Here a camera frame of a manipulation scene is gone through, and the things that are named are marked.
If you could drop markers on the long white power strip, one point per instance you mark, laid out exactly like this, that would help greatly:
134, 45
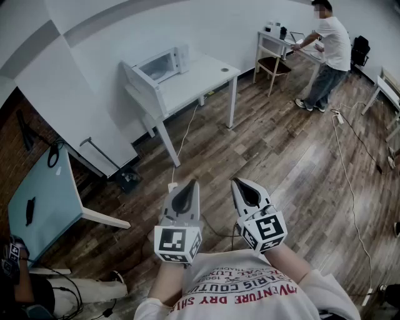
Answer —
338, 117

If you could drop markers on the person's left forearm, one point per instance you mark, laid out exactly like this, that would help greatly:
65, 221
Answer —
167, 281

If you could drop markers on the open laptop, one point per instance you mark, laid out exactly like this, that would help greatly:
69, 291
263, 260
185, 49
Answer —
296, 37

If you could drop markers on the white side table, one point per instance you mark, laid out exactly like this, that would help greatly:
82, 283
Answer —
387, 90

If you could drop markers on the black power adapter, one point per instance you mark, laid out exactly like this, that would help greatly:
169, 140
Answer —
108, 312

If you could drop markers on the person's white printed t-shirt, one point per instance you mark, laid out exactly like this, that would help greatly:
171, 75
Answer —
250, 297

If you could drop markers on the person's right forearm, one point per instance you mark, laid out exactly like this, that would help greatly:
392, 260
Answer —
287, 262

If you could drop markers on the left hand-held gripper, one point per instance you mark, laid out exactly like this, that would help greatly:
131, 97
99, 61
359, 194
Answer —
175, 240

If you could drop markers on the black cup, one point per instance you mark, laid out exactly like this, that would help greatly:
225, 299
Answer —
283, 33

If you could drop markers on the black floor box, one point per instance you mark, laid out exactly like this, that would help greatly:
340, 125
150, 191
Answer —
129, 182

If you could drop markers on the wooden chair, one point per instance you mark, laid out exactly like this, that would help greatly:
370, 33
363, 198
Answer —
273, 64

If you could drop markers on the light blue table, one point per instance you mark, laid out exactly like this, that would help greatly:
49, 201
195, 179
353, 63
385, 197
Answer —
43, 203

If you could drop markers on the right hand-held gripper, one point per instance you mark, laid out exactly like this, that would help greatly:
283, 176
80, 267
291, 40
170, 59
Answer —
265, 231

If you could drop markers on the small white power strip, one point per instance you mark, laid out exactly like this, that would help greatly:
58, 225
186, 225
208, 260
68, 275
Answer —
172, 187

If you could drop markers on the white desk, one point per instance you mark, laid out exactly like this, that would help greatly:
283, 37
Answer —
275, 39

